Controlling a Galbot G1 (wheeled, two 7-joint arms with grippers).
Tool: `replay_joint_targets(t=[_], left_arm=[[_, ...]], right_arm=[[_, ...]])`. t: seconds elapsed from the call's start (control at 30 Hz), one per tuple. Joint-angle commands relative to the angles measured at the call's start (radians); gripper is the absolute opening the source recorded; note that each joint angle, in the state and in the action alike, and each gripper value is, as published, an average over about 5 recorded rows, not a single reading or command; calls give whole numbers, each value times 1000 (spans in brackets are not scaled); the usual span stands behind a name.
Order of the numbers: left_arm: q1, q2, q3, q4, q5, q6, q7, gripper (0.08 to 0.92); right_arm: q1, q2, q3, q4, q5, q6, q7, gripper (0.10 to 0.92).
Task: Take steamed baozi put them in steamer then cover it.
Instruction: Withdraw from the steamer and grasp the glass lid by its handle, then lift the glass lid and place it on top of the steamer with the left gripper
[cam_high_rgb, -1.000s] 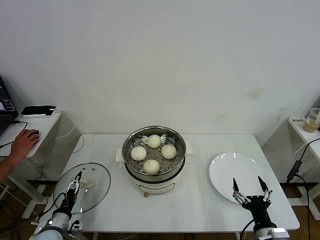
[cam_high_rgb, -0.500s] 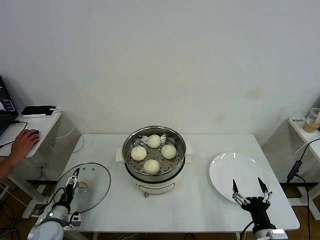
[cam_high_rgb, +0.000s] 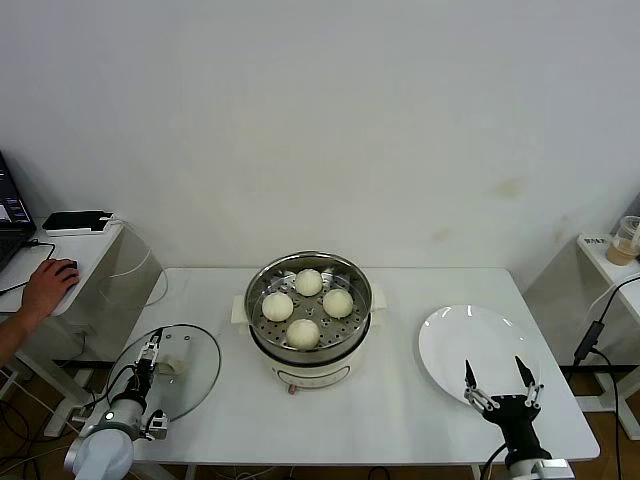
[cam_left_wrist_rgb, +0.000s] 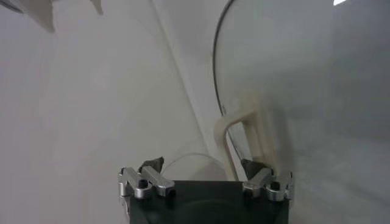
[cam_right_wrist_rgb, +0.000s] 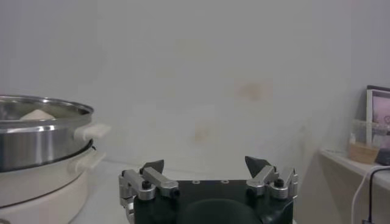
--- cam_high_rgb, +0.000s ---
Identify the white electric cooker pot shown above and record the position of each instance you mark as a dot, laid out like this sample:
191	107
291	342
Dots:
310	372

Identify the person's hand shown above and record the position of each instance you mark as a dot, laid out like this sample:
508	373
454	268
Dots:
50	285

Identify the plastic cup of milk tea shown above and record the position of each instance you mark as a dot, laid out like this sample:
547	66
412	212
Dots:
622	250

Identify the black computer mouse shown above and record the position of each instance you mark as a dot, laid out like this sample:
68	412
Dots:
75	263

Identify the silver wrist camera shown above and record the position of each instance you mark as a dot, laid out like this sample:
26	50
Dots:
158	425
551	469

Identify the white round plate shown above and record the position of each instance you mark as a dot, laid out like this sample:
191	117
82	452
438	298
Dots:
480	340

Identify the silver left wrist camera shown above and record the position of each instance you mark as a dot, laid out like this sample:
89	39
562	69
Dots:
158	425

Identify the white steamed baozi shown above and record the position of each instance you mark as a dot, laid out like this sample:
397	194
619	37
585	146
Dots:
277	306
302	333
308	281
338	302

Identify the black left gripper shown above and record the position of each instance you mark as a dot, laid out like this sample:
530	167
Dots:
143	377

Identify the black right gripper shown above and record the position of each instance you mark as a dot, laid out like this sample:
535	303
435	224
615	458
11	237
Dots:
510	415

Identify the perforated steel steamer basket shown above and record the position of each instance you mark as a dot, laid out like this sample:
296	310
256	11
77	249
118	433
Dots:
270	335

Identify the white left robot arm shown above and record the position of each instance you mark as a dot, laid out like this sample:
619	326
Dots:
105	452

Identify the black laptop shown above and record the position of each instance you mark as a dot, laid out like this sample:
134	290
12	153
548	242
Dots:
10	220

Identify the glass pot lid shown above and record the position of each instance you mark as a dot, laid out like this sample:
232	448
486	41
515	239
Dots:
200	350

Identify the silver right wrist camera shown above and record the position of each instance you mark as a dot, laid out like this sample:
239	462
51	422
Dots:
551	469

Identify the black and white flat device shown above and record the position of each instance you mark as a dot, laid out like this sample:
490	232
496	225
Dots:
75	220

